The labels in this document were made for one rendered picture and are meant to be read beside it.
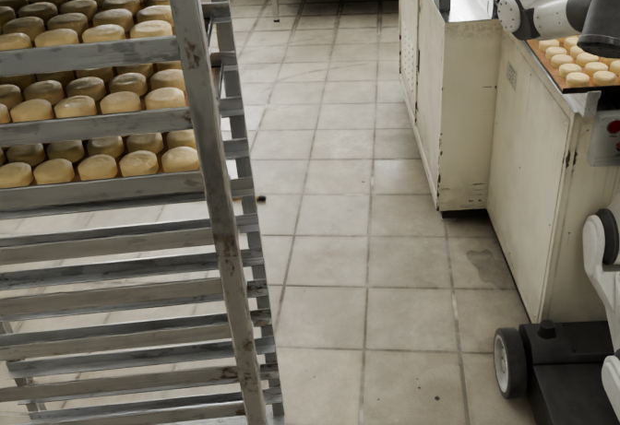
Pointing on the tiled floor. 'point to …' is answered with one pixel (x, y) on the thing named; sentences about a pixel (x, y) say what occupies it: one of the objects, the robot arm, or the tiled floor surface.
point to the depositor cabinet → (449, 87)
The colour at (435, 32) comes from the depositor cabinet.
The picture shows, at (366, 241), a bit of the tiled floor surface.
